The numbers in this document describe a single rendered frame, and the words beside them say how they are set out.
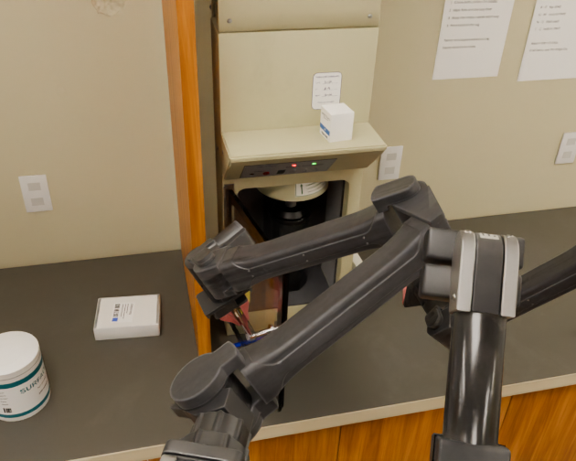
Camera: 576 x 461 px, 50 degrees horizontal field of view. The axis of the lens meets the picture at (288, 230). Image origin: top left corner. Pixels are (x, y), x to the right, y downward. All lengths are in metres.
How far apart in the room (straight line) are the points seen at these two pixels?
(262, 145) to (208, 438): 0.68
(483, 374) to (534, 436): 1.35
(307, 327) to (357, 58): 0.68
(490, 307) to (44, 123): 1.39
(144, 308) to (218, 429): 0.96
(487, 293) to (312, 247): 0.44
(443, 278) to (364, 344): 1.02
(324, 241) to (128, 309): 0.83
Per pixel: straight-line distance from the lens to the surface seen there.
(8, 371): 1.43
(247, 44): 1.24
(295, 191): 1.43
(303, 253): 0.97
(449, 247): 0.63
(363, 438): 1.61
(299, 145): 1.25
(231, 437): 0.73
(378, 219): 0.90
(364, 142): 1.28
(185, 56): 1.14
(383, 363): 1.59
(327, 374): 1.54
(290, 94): 1.30
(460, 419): 0.57
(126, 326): 1.63
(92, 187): 1.84
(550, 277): 1.14
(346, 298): 0.80
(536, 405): 1.80
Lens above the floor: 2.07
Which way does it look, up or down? 34 degrees down
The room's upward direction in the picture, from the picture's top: 2 degrees clockwise
